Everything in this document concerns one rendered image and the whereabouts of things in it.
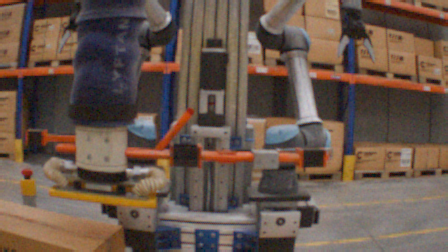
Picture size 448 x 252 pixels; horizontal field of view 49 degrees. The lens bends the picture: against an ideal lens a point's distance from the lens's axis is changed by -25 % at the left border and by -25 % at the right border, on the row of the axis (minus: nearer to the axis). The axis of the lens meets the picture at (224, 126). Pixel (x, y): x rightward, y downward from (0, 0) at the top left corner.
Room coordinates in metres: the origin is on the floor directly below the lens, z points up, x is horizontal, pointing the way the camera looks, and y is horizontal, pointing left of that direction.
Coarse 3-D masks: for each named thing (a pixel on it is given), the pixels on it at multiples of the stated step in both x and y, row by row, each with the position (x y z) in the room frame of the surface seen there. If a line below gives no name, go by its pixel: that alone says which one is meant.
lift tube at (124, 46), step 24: (96, 24) 1.58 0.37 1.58; (120, 24) 1.59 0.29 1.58; (96, 48) 1.58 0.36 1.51; (120, 48) 1.60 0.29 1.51; (96, 72) 1.58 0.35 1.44; (120, 72) 1.61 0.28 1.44; (72, 96) 1.62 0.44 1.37; (96, 96) 1.58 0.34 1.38; (120, 96) 1.60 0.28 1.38; (72, 120) 1.61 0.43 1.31; (120, 120) 1.61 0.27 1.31
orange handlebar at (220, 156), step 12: (60, 144) 1.66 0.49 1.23; (72, 144) 1.69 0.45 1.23; (132, 156) 1.66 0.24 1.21; (144, 156) 1.67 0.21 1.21; (156, 156) 1.67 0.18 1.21; (168, 156) 1.67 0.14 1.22; (204, 156) 1.68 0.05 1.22; (216, 156) 1.69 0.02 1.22; (228, 156) 1.69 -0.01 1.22; (240, 156) 1.69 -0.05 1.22; (252, 156) 1.70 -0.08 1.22; (288, 156) 1.71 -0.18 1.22
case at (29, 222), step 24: (0, 216) 1.65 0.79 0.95; (24, 216) 1.73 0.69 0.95; (48, 216) 1.80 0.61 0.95; (72, 216) 1.87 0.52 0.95; (0, 240) 1.50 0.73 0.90; (24, 240) 1.49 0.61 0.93; (48, 240) 1.50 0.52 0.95; (72, 240) 1.55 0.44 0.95; (96, 240) 1.61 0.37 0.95; (120, 240) 1.80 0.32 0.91
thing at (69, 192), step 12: (48, 192) 1.52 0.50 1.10; (60, 192) 1.52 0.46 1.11; (72, 192) 1.54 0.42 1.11; (84, 192) 1.55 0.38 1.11; (96, 192) 1.57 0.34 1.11; (108, 192) 1.59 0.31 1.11; (120, 192) 1.58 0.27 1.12; (120, 204) 1.54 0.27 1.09; (132, 204) 1.55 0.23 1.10; (144, 204) 1.55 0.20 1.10; (156, 204) 1.56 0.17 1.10
